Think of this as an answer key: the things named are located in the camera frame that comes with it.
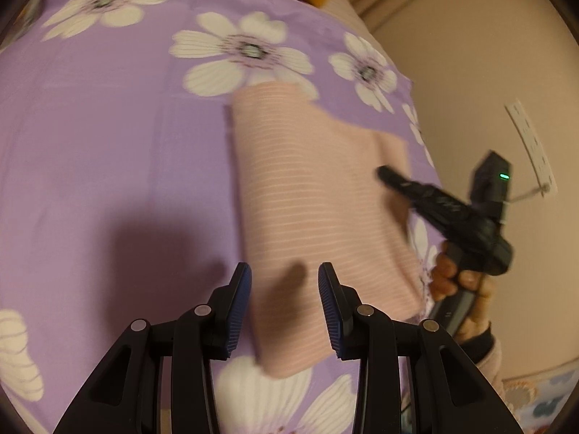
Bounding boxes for person's right forearm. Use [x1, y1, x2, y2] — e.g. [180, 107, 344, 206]
[468, 321, 504, 392]

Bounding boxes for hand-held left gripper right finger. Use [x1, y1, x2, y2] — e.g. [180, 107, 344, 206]
[318, 262, 512, 434]

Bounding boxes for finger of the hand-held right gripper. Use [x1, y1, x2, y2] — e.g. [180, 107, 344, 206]
[376, 165, 477, 232]

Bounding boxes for white plug with cable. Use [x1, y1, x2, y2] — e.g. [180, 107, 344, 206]
[510, 183, 551, 203]

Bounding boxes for pink striped long-sleeve shirt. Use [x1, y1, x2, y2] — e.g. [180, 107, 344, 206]
[225, 82, 426, 379]

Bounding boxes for white wall socket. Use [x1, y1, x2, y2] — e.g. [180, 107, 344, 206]
[505, 99, 557, 197]

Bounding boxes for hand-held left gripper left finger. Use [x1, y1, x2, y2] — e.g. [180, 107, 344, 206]
[53, 262, 252, 434]

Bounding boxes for patterned floor mat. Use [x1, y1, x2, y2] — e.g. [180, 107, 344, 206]
[502, 364, 576, 434]

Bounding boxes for person's right hand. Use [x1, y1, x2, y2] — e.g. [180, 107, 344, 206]
[430, 242, 494, 342]

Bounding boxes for purple floral blanket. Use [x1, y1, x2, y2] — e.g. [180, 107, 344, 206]
[0, 0, 446, 434]

